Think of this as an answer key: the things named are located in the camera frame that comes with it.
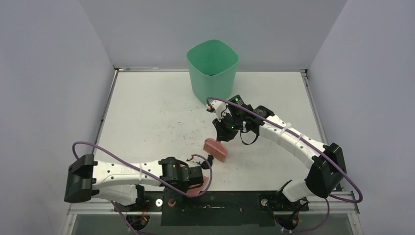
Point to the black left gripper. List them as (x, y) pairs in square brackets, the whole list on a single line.
[(185, 188)]

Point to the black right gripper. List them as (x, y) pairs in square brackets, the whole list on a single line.
[(223, 131)]

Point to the pink hand brush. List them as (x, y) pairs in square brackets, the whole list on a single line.
[(216, 149)]

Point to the green plastic bin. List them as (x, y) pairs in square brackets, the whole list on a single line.
[(212, 68)]

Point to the pink plastic dustpan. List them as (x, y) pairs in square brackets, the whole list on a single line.
[(193, 190)]

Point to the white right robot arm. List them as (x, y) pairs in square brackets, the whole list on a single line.
[(325, 162)]

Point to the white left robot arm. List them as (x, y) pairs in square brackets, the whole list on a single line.
[(89, 178)]

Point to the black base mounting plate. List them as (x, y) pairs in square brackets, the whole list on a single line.
[(184, 214)]

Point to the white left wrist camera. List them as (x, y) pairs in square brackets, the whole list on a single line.
[(204, 164)]

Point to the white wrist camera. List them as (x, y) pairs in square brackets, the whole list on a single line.
[(204, 164), (219, 108)]

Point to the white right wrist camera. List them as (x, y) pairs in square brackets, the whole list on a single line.
[(219, 108)]

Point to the aluminium frame rail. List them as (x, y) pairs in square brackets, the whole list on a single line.
[(316, 205)]

